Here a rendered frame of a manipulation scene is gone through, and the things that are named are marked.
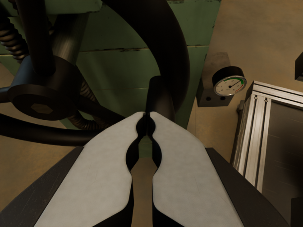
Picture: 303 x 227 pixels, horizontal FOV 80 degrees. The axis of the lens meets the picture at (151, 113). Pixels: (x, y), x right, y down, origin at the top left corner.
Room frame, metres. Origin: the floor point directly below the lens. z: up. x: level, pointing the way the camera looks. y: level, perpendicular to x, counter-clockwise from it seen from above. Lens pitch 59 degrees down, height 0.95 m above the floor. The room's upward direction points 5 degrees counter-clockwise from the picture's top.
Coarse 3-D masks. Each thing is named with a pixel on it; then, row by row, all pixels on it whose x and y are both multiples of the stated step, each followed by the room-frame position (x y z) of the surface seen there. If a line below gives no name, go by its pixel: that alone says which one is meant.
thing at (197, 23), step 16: (176, 0) 0.29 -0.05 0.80; (192, 0) 0.29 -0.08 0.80; (208, 0) 0.29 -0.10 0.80; (48, 16) 0.31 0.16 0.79; (96, 16) 0.30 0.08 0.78; (112, 16) 0.30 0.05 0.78; (176, 16) 0.29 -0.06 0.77; (192, 16) 0.29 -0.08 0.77; (208, 16) 0.29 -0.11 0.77; (96, 32) 0.30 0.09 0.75; (112, 32) 0.30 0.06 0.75; (128, 32) 0.30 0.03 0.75; (192, 32) 0.29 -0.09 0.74; (208, 32) 0.29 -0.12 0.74; (0, 48) 0.31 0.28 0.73; (80, 48) 0.30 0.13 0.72; (96, 48) 0.30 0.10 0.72; (112, 48) 0.30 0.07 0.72; (128, 48) 0.30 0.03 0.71
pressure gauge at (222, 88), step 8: (216, 72) 0.25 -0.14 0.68; (224, 72) 0.24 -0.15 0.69; (232, 72) 0.23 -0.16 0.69; (240, 72) 0.24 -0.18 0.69; (216, 80) 0.23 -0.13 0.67; (224, 80) 0.23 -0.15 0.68; (232, 80) 0.22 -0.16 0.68; (216, 88) 0.23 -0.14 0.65; (224, 88) 0.22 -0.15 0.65; (232, 88) 0.22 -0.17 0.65; (240, 88) 0.22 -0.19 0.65
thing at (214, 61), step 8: (208, 56) 0.36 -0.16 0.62; (216, 56) 0.35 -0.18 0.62; (224, 56) 0.35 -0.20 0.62; (208, 64) 0.33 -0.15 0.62; (216, 64) 0.33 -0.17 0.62; (224, 64) 0.32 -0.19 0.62; (208, 72) 0.30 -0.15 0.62; (200, 80) 0.29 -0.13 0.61; (208, 80) 0.28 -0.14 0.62; (200, 88) 0.27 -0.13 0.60; (208, 88) 0.25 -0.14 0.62; (200, 96) 0.26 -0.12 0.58; (208, 96) 0.25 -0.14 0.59; (216, 96) 0.25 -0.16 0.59; (224, 96) 0.25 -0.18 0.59; (232, 96) 0.25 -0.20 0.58; (200, 104) 0.25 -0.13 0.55; (208, 104) 0.25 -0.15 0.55; (216, 104) 0.25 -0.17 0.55; (224, 104) 0.25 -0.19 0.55
